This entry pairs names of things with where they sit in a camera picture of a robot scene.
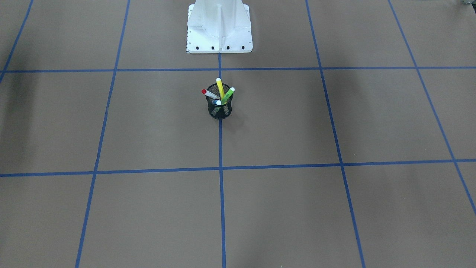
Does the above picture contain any green highlighter pen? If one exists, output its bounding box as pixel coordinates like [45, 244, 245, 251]
[221, 87, 235, 105]

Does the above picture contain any yellow highlighter pen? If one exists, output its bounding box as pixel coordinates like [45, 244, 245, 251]
[216, 78, 225, 100]

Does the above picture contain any red capped white marker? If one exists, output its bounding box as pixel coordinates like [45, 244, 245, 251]
[201, 89, 221, 100]

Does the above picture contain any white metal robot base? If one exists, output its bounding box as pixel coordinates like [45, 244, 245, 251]
[186, 0, 253, 54]

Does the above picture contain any black mesh pen holder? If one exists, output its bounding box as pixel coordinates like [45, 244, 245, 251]
[205, 83, 234, 120]

